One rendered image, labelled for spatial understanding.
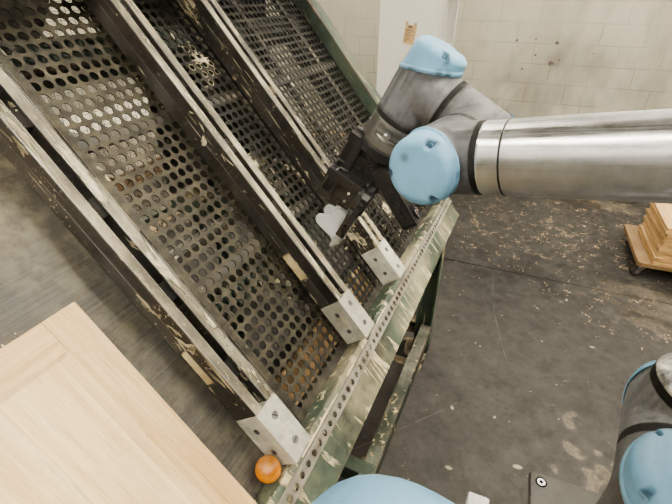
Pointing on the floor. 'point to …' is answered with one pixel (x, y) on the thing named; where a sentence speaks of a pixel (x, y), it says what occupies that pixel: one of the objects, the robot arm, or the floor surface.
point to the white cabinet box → (406, 18)
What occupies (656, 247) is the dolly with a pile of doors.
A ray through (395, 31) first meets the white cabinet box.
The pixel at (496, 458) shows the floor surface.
